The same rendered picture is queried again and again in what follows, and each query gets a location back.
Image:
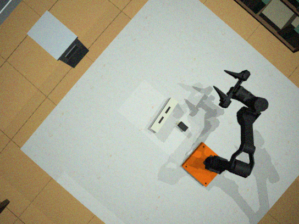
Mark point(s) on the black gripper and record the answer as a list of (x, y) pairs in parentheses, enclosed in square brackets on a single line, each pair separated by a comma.
[(238, 91)]

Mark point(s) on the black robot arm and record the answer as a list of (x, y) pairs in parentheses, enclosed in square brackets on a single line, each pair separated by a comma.
[(246, 116)]

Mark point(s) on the black two-prong plug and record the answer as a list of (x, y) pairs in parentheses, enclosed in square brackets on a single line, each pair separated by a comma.
[(182, 126)]

